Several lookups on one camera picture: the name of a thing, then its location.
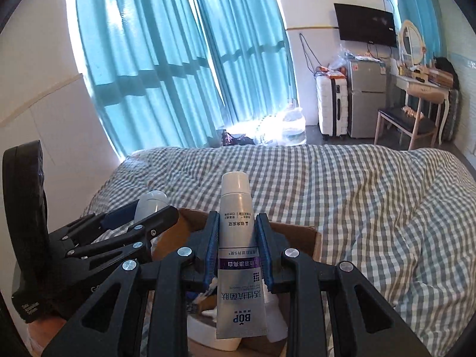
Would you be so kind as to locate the teal curtain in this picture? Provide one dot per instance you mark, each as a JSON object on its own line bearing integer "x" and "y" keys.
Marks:
{"x": 141, "y": 63}
{"x": 416, "y": 0}
{"x": 245, "y": 44}

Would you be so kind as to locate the white vanity table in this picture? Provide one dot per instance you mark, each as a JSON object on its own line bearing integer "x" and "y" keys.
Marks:
{"x": 420, "y": 85}

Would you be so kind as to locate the dark ribbed suitcase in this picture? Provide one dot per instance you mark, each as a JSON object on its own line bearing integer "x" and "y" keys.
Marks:
{"x": 453, "y": 115}

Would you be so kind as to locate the wooden box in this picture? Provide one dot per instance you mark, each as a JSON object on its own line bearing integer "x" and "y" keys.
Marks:
{"x": 435, "y": 76}

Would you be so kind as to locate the grey checked blanket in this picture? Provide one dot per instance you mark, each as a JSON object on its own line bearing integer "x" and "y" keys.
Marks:
{"x": 353, "y": 193}

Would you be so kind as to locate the dark purple bag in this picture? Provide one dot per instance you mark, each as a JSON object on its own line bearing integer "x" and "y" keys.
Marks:
{"x": 236, "y": 137}

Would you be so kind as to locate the cardboard box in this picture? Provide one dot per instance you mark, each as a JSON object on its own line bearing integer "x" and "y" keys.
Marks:
{"x": 297, "y": 238}

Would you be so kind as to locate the clear plastic bag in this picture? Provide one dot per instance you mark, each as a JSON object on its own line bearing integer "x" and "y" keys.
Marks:
{"x": 340, "y": 57}

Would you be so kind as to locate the white ribbed suitcase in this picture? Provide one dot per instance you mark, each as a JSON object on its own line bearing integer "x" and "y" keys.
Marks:
{"x": 327, "y": 108}

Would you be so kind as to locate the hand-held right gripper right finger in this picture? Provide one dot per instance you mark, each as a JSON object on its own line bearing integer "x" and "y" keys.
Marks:
{"x": 263, "y": 241}

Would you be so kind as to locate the clear water jug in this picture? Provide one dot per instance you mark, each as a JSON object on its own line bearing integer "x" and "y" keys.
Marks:
{"x": 292, "y": 126}

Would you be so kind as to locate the orange snack packet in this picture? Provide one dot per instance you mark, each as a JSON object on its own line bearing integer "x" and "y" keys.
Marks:
{"x": 329, "y": 71}

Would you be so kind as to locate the black bag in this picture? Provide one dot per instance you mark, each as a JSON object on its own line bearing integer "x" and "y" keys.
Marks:
{"x": 445, "y": 72}

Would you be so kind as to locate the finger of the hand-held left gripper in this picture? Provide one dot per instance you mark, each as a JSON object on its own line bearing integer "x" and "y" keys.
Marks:
{"x": 156, "y": 221}
{"x": 119, "y": 214}

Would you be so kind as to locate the small white plastic bottle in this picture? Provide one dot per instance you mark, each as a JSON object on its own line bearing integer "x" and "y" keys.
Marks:
{"x": 277, "y": 319}

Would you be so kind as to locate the grey toothpaste tube white cap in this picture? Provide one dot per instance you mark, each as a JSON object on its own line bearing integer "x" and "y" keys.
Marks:
{"x": 238, "y": 208}

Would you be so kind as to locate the white rounded bottle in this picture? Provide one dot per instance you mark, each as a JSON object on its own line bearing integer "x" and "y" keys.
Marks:
{"x": 152, "y": 200}

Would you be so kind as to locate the black wall television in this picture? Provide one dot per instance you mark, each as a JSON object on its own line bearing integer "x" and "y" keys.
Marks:
{"x": 364, "y": 25}

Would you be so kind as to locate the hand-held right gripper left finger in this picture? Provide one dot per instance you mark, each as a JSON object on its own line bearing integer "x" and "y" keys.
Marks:
{"x": 212, "y": 238}

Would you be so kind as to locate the silver small fridge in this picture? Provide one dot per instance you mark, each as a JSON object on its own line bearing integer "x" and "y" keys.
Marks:
{"x": 366, "y": 100}

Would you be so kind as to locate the white oval vanity mirror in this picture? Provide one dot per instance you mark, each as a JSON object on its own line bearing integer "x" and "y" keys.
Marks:
{"x": 411, "y": 42}

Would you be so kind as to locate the person's left forearm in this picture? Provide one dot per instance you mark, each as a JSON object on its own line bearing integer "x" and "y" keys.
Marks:
{"x": 48, "y": 342}

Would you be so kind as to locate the wooden chair dark seat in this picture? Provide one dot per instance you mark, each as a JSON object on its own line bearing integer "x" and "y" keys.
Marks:
{"x": 405, "y": 119}

